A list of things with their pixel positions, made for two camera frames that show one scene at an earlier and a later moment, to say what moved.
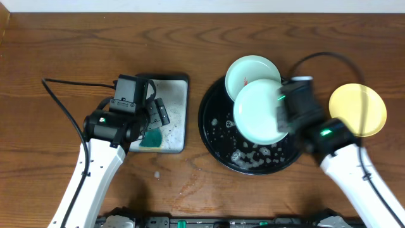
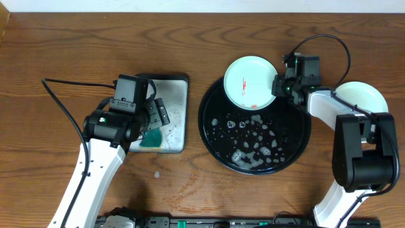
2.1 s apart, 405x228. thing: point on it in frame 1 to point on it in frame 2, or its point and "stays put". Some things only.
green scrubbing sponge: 152,140 stays put
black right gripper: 315,116 to 276,89
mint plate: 255,112 to 364,95
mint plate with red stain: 249,68 stays put
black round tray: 221,140 stays put
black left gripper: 155,114 stays put
